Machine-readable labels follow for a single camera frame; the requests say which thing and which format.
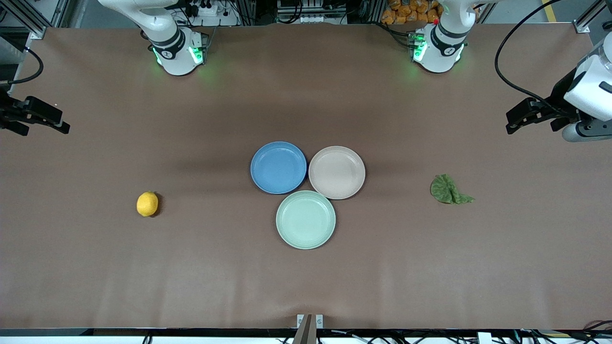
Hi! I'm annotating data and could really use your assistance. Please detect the metal table edge bracket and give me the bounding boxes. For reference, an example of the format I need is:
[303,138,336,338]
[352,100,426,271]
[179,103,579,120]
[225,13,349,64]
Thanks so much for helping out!
[293,314,324,344]

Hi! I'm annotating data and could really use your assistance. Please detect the bag of orange fruit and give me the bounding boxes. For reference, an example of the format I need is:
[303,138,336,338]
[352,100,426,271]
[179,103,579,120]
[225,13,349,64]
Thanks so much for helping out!
[381,0,443,25]

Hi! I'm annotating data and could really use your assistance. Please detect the pale green round plate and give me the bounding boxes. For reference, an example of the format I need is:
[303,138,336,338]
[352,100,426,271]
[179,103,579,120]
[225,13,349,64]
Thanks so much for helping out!
[275,190,336,250]

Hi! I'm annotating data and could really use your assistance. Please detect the green lettuce leaf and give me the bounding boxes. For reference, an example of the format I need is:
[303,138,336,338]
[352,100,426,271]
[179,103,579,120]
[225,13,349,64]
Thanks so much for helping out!
[430,174,476,205]

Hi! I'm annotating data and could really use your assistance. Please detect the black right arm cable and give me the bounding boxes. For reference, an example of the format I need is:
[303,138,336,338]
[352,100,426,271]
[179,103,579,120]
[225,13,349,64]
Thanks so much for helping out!
[0,46,45,87]

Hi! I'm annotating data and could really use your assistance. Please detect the white electronics unit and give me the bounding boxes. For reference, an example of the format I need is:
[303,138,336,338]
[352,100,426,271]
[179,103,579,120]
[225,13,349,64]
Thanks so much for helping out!
[276,0,348,25]

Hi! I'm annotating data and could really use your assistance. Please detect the blue round plate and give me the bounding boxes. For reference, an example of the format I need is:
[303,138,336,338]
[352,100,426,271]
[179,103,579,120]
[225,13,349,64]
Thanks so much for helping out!
[250,141,307,195]

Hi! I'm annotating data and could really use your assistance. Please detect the yellow lemon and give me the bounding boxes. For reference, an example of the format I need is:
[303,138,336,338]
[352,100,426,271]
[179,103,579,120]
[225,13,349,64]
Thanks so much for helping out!
[136,191,159,217]

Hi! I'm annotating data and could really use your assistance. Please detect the white power strip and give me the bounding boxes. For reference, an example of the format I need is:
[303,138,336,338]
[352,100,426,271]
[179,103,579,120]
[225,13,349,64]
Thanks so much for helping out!
[184,0,240,27]

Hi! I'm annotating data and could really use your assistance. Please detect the beige round plate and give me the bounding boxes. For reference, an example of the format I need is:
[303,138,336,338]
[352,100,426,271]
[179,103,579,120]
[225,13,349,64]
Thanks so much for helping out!
[308,146,366,200]

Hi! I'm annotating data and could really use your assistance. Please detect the aluminium frame profile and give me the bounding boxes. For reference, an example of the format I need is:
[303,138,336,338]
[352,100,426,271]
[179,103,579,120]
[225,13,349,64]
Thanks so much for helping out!
[0,0,49,40]
[574,0,612,34]

